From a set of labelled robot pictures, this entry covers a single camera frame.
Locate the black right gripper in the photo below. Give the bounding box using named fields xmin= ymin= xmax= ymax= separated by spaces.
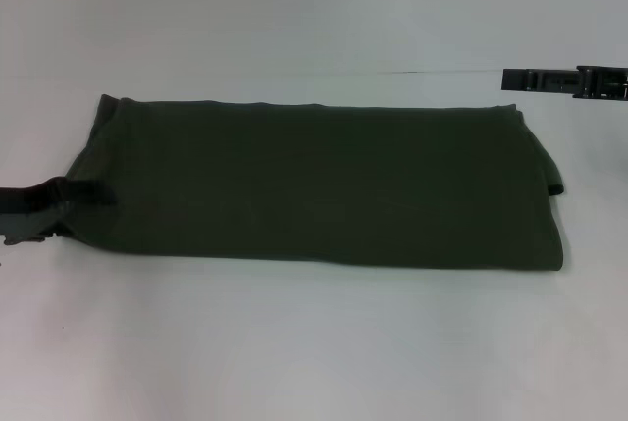
xmin=500 ymin=64 xmax=628 ymax=101

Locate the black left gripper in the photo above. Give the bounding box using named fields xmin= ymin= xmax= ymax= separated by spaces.
xmin=0 ymin=176 xmax=119 ymax=248

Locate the dark green printed t-shirt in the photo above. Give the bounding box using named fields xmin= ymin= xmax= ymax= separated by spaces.
xmin=57 ymin=92 xmax=567 ymax=276

